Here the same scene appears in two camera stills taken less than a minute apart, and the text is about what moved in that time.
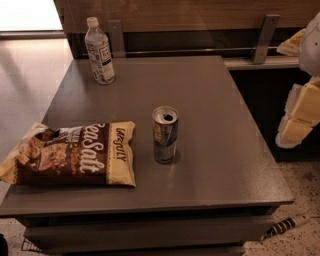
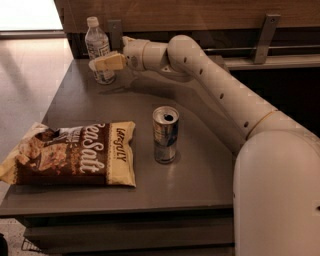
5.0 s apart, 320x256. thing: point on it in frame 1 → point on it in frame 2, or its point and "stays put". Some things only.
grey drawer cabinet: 224,186 stays put
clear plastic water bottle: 97,43 stays put
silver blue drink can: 165,129 stays put
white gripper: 311,50 → 134,55
